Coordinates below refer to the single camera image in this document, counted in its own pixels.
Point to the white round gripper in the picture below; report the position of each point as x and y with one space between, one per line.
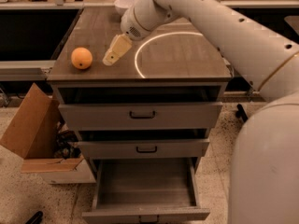
130 26

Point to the orange fruit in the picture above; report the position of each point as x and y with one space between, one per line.
81 58

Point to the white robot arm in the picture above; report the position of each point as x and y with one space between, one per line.
264 182

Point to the grey drawer cabinet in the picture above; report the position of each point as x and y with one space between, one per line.
174 65

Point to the grey top drawer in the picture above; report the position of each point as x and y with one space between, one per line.
118 117

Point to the grey drawer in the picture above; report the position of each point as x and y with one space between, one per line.
145 191
118 117
143 149

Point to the grey middle drawer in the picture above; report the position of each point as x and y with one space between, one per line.
143 149

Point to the grey bottom drawer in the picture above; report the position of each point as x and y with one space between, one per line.
145 191

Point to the white ceramic bowl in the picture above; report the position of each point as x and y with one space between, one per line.
122 5

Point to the brown cardboard box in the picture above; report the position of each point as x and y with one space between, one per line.
32 136

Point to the black metal stand base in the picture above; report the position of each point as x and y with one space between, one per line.
240 113

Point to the black object on floor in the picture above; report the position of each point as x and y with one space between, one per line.
36 218

